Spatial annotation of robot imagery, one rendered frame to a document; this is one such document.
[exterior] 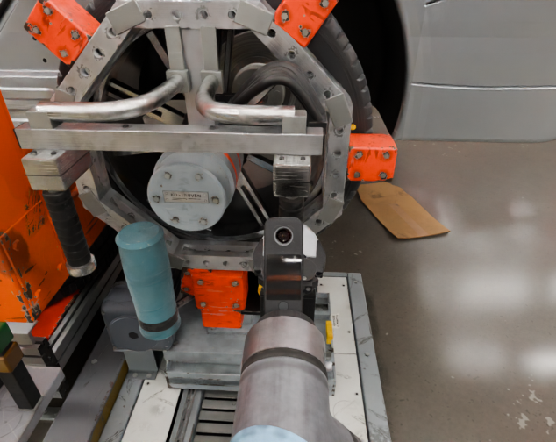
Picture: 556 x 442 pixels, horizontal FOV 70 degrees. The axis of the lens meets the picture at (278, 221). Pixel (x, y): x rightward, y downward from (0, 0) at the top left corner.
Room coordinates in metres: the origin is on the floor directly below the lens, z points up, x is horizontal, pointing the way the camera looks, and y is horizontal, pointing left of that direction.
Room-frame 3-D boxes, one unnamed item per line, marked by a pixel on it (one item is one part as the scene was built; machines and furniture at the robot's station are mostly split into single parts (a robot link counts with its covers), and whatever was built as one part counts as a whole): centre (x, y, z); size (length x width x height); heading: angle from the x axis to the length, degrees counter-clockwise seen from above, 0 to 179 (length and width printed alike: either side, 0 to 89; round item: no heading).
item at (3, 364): (0.45, 0.48, 0.59); 0.04 x 0.04 x 0.04; 87
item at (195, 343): (0.90, 0.13, 0.32); 0.40 x 0.30 x 0.28; 87
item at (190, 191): (0.66, 0.14, 0.85); 0.21 x 0.14 x 0.14; 177
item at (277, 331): (0.28, -0.01, 0.81); 0.10 x 0.05 x 0.09; 87
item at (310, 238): (0.47, -0.04, 0.81); 0.09 x 0.03 x 0.06; 168
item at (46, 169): (0.53, 0.32, 0.93); 0.09 x 0.05 x 0.05; 177
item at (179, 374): (0.90, 0.07, 0.13); 0.50 x 0.36 x 0.10; 87
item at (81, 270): (0.50, 0.32, 0.83); 0.04 x 0.04 x 0.16
